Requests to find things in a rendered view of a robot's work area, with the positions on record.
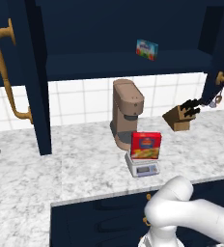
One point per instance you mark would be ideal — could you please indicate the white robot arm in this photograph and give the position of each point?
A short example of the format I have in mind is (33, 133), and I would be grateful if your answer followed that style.
(181, 212)

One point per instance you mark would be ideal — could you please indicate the red food box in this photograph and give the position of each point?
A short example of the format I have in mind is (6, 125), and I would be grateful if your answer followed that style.
(145, 145)

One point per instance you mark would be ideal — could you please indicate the grey digital scale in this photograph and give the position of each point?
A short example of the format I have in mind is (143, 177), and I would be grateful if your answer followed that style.
(142, 169)

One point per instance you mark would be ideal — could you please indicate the blue and white food box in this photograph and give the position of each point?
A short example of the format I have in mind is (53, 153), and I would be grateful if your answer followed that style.
(147, 49)

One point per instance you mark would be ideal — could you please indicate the navy base cabinet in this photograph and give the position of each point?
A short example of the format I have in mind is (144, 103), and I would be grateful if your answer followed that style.
(98, 222)

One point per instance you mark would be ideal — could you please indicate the brown coffee machine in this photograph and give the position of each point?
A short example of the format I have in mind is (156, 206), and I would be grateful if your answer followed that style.
(126, 106)

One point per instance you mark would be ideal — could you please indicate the wooden knife block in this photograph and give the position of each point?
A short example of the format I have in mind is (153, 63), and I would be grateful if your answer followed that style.
(178, 120)

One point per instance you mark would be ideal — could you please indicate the grey hanging kitchen tool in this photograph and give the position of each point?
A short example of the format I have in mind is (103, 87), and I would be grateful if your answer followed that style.
(217, 99)

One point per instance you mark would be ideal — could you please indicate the navy wall cabinet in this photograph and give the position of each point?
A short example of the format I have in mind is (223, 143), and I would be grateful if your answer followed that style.
(117, 32)

